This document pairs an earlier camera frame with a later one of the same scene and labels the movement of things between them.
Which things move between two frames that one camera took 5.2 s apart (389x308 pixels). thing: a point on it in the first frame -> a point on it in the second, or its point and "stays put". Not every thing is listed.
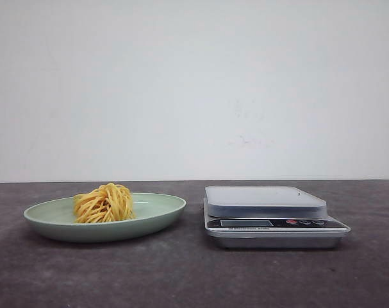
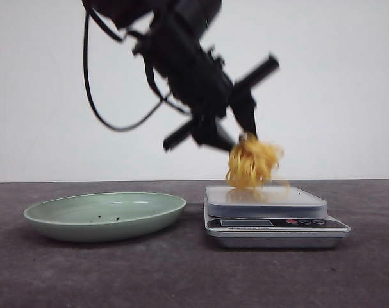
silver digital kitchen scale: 268,217 stays put
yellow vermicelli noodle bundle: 108,203 -> 251,162
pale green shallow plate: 109,213 stays put
